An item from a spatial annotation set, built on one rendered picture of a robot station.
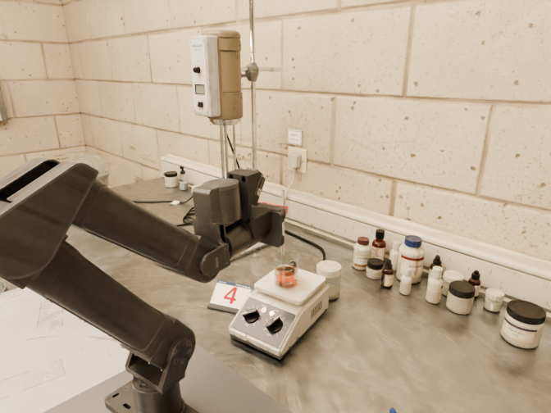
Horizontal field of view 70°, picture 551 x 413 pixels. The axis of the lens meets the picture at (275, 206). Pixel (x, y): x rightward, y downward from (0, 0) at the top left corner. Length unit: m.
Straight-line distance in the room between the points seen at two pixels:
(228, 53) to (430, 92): 0.53
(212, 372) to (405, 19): 0.93
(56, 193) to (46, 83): 2.63
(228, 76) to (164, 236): 0.66
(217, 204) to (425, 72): 0.70
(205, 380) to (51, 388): 0.28
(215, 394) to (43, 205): 0.41
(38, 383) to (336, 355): 0.54
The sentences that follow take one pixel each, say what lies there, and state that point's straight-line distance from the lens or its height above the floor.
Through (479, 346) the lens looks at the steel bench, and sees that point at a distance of 0.92.
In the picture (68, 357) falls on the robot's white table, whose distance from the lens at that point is 0.90.
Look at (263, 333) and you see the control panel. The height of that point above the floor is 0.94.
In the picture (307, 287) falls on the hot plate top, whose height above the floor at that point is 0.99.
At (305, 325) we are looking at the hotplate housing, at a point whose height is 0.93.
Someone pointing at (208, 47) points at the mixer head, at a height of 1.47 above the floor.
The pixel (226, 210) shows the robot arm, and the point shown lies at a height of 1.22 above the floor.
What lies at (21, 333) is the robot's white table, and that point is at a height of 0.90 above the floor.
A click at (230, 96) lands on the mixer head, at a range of 1.09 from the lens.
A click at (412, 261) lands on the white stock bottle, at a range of 1.05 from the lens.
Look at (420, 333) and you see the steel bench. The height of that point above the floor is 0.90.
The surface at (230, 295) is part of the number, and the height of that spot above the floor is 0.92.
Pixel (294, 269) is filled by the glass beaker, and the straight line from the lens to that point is 0.81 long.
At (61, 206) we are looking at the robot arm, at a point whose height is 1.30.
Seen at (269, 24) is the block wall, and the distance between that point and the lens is 1.44.
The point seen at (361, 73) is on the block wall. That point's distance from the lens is 1.19.
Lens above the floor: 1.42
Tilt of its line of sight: 20 degrees down
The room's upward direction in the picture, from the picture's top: straight up
